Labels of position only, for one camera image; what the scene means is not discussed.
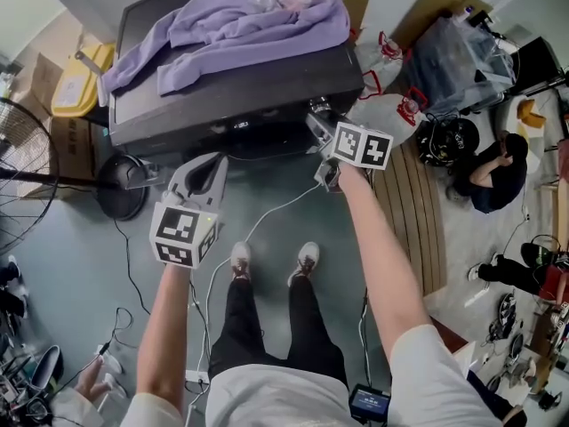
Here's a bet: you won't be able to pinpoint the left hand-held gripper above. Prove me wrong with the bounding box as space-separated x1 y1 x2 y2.
148 151 229 270

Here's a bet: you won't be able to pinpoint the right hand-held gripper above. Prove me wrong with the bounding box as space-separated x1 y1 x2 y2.
304 96 396 194

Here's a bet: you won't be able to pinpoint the person's left forearm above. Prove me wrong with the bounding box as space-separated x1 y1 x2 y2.
132 260 199 417

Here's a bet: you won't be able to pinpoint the person's right forearm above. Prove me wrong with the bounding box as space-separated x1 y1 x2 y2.
337 163 435 364

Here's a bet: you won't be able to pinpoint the white plastic bags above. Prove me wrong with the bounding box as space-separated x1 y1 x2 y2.
345 85 429 147

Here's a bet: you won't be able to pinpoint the black standing fan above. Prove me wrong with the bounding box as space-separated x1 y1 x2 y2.
0 97 161 257

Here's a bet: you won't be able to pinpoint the person's left white shoe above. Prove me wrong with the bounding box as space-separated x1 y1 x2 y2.
229 240 253 284

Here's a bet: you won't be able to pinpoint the person's white shoe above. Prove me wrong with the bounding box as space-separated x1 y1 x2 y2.
286 240 321 289
229 240 253 284

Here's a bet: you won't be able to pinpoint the clear water jug red cap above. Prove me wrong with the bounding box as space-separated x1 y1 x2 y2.
353 30 406 89

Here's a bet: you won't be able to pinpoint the wooden slatted pallet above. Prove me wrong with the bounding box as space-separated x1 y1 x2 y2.
371 139 449 296

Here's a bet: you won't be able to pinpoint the person's right white shoe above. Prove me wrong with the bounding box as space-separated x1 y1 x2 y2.
286 240 321 289

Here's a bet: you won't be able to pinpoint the plastic covered equipment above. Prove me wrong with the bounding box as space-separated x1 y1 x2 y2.
411 13 519 115

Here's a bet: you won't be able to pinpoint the cardboard box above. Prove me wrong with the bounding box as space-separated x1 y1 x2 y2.
48 116 110 181
12 51 68 119

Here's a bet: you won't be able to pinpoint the flat cardboard sheet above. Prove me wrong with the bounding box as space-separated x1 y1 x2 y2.
390 0 493 51

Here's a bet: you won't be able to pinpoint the person's black trousers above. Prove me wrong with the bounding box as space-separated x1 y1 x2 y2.
207 271 350 391

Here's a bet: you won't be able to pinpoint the yellow plastic container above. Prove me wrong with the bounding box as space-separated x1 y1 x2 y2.
50 44 116 118

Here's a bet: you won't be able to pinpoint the purple hoodie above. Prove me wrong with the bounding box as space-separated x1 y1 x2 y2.
100 0 352 97

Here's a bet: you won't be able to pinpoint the yellow foam piece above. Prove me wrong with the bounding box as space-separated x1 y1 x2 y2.
517 99 547 129

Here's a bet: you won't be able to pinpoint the black desk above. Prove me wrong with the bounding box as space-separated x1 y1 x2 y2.
506 36 565 97

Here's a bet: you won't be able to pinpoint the person's white shirt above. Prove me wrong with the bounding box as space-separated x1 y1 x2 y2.
119 322 508 427

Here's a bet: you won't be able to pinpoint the black device with screen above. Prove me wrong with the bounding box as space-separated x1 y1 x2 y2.
348 383 392 423

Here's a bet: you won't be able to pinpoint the white power cable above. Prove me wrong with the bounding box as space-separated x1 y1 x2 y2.
195 180 324 377

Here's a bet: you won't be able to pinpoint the black bag with cables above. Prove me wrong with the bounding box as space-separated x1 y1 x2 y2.
416 114 480 168

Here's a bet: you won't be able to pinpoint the black floor cable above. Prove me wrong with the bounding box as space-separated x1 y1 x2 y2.
113 218 152 318
357 286 373 389

